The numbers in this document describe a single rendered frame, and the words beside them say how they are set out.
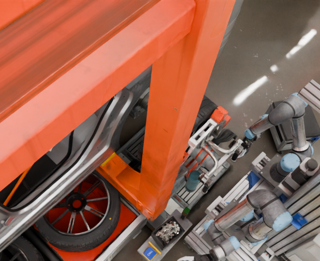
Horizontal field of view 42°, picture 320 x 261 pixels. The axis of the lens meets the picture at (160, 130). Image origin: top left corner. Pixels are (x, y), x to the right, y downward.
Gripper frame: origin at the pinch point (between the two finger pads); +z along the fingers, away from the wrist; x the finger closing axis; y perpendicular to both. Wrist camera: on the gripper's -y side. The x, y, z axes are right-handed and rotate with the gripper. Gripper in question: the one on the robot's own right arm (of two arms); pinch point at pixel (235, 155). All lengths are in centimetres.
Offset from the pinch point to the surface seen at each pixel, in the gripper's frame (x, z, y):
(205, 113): -30.5, 7.9, 33.6
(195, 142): -21.8, 26.6, 29.0
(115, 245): -24, 99, -44
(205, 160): -12.0, 22.0, 6.9
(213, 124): -22.3, 7.7, 29.0
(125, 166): -55, 58, -15
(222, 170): -6, -18, -75
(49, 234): -61, 127, -33
